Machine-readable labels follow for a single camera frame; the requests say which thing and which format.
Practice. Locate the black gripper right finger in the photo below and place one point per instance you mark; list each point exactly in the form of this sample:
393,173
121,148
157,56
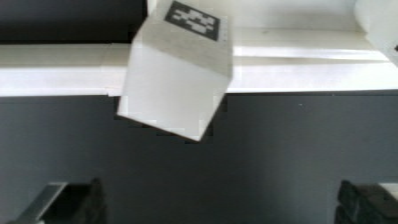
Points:
368,203

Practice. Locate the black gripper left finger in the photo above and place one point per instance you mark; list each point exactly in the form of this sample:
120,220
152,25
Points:
68,204

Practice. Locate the white table leg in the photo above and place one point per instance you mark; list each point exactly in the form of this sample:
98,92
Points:
377,19
180,66

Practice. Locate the white square tabletop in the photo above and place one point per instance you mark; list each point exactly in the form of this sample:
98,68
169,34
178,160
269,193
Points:
288,14

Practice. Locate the white U-shaped obstacle fence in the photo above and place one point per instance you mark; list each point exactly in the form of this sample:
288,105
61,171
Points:
288,61

